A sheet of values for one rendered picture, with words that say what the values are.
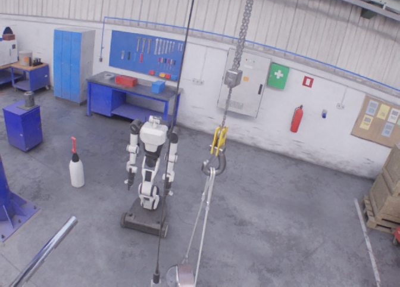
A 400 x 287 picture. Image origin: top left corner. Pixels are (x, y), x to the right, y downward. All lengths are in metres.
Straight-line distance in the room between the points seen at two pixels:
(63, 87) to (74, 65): 0.71
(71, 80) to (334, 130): 5.93
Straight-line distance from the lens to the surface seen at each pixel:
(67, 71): 6.69
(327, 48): 5.37
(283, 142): 5.80
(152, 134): 2.80
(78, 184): 4.13
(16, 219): 3.84
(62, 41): 6.66
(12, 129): 5.14
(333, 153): 6.02
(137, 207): 3.59
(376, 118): 5.92
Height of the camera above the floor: 2.66
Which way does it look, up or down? 27 degrees down
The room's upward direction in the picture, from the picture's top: 12 degrees clockwise
